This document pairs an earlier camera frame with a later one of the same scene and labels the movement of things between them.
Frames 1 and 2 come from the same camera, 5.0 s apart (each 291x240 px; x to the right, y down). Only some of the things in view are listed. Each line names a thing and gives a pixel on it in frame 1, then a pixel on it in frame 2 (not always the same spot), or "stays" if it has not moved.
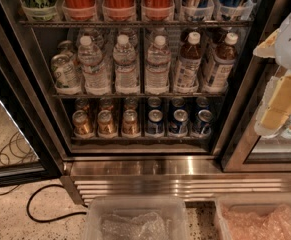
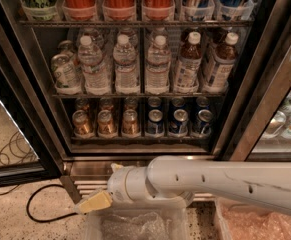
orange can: (106, 104) stays
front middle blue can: (179, 126) stays
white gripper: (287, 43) → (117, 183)
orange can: (104, 122) stays
